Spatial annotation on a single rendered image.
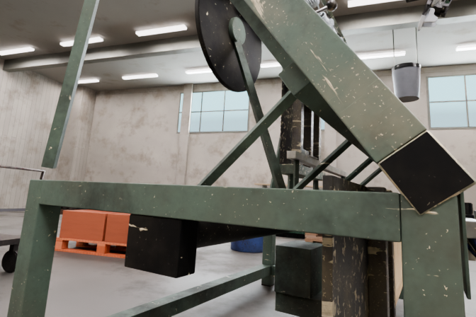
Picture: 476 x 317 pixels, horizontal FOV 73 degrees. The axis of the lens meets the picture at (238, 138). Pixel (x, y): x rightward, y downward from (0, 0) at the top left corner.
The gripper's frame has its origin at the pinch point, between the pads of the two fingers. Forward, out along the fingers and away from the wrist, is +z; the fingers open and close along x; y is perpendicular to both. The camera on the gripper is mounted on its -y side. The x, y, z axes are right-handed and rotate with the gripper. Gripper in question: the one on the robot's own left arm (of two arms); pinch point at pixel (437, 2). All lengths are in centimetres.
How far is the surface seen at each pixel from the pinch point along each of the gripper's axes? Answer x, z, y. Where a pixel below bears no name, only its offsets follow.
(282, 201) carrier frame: 27, 70, 5
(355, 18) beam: -491, -241, 159
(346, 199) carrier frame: 30, 63, -6
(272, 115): 16, 53, 22
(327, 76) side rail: 29, 41, 10
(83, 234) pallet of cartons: -214, 257, 244
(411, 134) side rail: 32, 46, -11
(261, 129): 15, 57, 23
